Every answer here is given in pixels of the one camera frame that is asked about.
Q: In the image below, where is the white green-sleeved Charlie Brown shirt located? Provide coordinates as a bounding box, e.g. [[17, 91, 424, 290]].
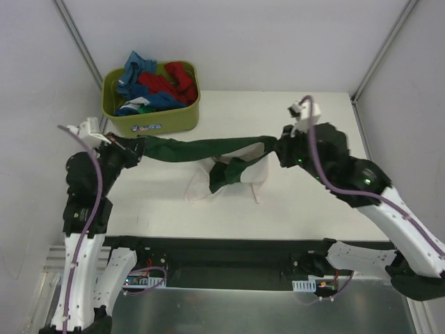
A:
[[144, 136, 277, 202]]

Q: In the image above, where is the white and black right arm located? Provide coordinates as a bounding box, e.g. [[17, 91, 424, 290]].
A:
[[274, 123, 444, 301]]

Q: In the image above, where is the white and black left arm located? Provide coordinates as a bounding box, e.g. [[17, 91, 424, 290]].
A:
[[39, 132, 147, 333]]

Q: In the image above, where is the bright green cloth in bin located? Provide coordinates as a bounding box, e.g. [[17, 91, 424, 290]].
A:
[[138, 106, 156, 114]]

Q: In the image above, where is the olive green plastic bin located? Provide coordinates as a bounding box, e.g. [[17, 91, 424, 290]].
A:
[[102, 68, 201, 137]]

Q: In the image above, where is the blue t-shirt in bin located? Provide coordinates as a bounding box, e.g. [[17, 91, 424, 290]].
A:
[[115, 51, 167, 116]]

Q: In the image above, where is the red t-shirt in bin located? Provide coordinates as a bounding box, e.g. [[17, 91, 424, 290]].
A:
[[136, 61, 200, 110]]

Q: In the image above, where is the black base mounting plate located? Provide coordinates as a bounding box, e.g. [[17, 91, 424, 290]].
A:
[[104, 235, 397, 289]]

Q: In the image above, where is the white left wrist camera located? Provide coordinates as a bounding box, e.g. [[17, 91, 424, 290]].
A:
[[67, 117, 108, 148]]

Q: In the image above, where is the white left cable duct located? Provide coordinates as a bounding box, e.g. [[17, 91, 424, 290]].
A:
[[122, 275, 167, 290]]

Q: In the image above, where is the white cable duct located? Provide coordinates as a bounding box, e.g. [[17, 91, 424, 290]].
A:
[[122, 275, 167, 290], [291, 278, 338, 293]]

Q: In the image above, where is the white right cable duct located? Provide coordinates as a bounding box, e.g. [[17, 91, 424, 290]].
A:
[[291, 278, 338, 293]]

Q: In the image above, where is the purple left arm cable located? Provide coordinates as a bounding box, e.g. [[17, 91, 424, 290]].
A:
[[57, 125, 166, 331]]

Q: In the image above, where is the left aluminium frame post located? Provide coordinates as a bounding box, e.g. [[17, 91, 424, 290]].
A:
[[51, 0, 103, 90]]

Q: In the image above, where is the aluminium frame post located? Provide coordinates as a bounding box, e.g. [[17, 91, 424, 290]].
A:
[[51, 0, 103, 90], [350, 0, 421, 106]]

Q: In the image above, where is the right aluminium frame post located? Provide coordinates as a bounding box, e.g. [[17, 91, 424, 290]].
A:
[[350, 0, 421, 106]]

